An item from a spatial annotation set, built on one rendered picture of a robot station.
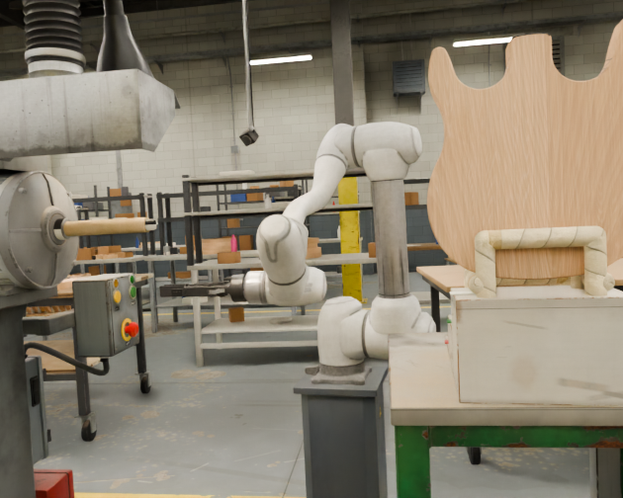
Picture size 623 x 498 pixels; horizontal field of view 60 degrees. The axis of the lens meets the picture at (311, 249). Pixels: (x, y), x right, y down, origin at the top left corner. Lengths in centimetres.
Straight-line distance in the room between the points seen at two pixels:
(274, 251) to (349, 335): 62
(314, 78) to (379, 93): 146
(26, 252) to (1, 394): 37
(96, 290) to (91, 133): 52
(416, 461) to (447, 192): 45
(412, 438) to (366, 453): 91
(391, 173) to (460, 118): 75
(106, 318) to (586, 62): 1233
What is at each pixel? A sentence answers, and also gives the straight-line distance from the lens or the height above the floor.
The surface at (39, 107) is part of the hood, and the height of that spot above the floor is 147.
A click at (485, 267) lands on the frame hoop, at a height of 115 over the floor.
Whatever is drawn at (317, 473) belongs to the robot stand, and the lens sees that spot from 193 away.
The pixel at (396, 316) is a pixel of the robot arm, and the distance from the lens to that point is 173.
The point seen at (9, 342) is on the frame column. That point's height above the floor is 100.
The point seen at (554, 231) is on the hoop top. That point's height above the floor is 121.
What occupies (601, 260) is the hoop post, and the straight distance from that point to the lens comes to 96.
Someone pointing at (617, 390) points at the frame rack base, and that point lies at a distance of 99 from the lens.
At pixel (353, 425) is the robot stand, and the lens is 184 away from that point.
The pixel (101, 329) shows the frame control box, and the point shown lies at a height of 99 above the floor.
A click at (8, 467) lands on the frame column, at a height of 72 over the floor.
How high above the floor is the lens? 124
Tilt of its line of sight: 3 degrees down
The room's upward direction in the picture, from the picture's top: 3 degrees counter-clockwise
